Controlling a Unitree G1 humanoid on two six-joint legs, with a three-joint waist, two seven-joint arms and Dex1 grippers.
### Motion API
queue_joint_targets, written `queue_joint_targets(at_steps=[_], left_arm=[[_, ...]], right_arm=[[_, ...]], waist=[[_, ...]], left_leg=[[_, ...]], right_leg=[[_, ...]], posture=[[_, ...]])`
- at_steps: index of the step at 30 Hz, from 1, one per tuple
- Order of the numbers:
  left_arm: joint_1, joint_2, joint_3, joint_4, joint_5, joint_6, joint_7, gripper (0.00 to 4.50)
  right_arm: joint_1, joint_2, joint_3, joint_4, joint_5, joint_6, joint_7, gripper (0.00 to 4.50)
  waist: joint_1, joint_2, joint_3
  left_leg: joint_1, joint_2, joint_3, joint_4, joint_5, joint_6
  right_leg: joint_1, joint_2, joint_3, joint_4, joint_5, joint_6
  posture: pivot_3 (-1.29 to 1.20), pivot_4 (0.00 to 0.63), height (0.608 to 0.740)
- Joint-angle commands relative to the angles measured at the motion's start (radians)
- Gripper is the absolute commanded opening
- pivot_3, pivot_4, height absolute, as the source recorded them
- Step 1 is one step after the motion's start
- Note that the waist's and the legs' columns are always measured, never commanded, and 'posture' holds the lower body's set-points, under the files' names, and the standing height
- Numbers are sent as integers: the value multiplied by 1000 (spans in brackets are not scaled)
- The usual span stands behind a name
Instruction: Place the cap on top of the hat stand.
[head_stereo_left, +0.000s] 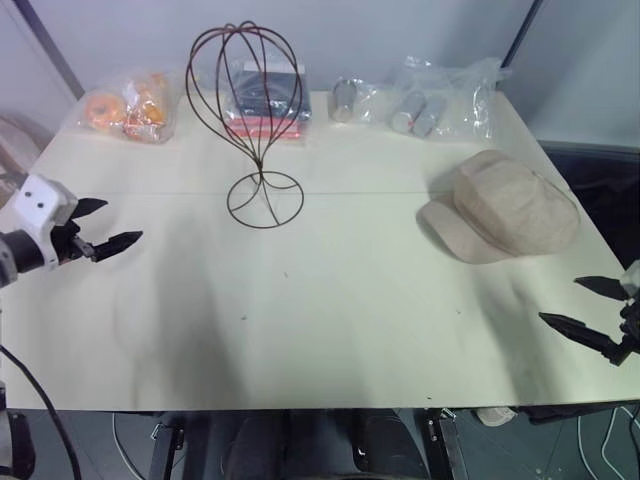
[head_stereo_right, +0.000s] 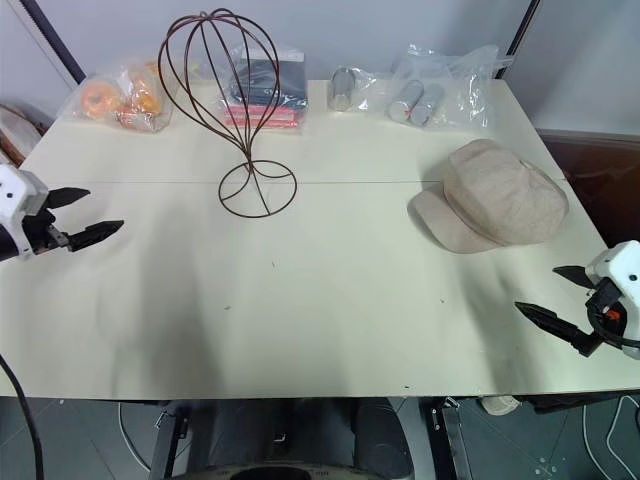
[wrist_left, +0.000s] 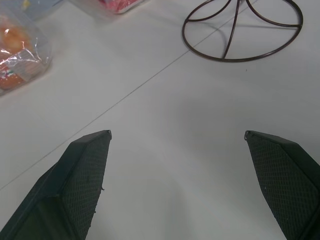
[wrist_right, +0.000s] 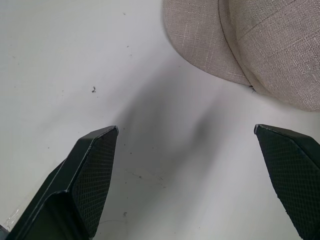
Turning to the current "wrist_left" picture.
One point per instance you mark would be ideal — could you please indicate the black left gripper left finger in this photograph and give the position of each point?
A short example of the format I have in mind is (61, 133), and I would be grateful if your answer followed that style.
(75, 185)

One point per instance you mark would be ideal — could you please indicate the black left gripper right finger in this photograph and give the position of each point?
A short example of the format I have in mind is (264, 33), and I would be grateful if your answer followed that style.
(282, 180)

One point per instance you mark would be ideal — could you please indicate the clear plastic bag of orange toys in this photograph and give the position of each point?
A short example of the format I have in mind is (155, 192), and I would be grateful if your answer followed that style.
(17, 50)

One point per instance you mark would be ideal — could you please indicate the clear bag with red items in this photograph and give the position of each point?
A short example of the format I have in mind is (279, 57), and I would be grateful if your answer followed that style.
(117, 5)

